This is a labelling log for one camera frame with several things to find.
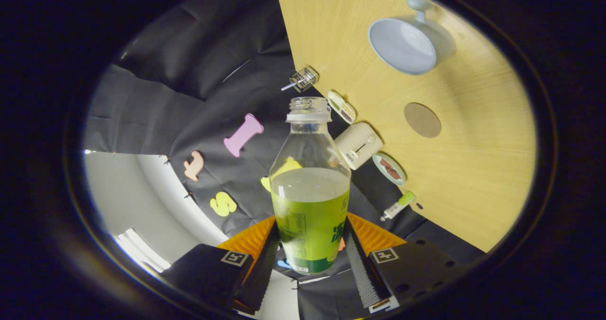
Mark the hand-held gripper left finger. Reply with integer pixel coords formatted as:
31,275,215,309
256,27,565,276
161,216,281,313

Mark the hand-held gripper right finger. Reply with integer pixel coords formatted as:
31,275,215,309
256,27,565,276
343,212,462,313

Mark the clear green label juice bottle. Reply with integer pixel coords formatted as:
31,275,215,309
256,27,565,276
268,97,352,276

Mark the round brown coaster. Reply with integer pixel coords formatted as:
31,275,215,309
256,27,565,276
403,102,442,139

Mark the white cup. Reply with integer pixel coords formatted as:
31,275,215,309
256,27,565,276
367,0,457,76

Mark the white green capped bottle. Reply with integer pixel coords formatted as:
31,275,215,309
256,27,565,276
380,190,417,222

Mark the pale green plate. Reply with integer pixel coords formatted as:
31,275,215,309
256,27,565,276
372,152,407,187

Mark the ceiling light panel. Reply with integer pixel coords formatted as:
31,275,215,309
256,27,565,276
114,229,171,273

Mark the cream toaster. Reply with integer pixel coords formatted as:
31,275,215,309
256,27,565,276
334,122,384,170

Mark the wooden table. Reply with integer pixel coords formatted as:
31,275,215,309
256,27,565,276
274,0,538,253

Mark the white divided snack tray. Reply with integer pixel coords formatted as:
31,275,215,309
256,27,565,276
327,90,356,124

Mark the wire mesh holder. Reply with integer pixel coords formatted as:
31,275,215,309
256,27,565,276
290,65,320,91

